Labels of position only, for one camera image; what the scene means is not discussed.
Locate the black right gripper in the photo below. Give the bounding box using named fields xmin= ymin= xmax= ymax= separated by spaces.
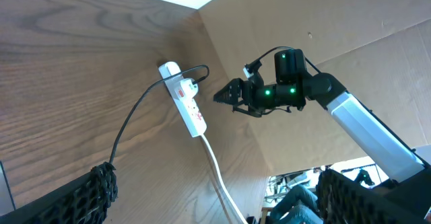
xmin=213 ymin=48 xmax=308 ymax=118

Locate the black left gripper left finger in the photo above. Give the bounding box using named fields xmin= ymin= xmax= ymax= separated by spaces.
xmin=1 ymin=162 xmax=118 ymax=224

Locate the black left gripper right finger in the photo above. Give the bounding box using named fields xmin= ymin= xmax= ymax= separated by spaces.
xmin=317 ymin=168 xmax=430 ymax=224

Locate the black charger cable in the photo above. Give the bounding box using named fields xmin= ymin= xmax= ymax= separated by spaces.
xmin=108 ymin=64 xmax=211 ymax=166

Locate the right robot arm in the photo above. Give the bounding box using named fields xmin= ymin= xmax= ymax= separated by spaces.
xmin=213 ymin=46 xmax=430 ymax=183

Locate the white charger adapter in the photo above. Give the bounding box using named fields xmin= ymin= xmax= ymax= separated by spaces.
xmin=174 ymin=78 xmax=199 ymax=102

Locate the white power strip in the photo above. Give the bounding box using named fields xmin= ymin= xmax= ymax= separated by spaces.
xmin=165 ymin=75 xmax=207 ymax=137

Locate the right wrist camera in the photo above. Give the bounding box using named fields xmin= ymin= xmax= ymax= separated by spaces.
xmin=243 ymin=59 xmax=262 ymax=79

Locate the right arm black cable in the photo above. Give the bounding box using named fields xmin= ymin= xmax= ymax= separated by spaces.
xmin=255 ymin=45 xmax=323 ymax=75

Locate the white power strip cord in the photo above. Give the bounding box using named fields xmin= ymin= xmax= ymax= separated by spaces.
xmin=200 ymin=133 xmax=249 ymax=224

